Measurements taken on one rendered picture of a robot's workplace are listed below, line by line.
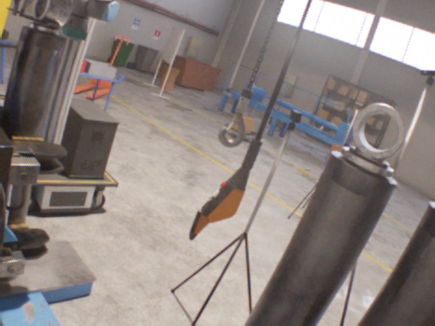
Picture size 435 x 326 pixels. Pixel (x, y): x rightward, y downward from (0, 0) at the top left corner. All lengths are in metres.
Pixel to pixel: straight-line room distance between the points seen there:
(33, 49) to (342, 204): 1.30
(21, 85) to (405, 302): 1.58
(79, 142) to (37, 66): 1.39
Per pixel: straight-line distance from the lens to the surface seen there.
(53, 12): 1.62
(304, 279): 1.06
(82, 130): 2.87
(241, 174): 1.39
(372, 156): 0.99
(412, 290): 0.97
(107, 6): 2.46
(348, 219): 0.98
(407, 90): 14.03
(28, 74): 1.62
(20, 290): 2.12
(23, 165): 1.45
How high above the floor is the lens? 1.60
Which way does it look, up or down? 14 degrees down
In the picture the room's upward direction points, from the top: 21 degrees clockwise
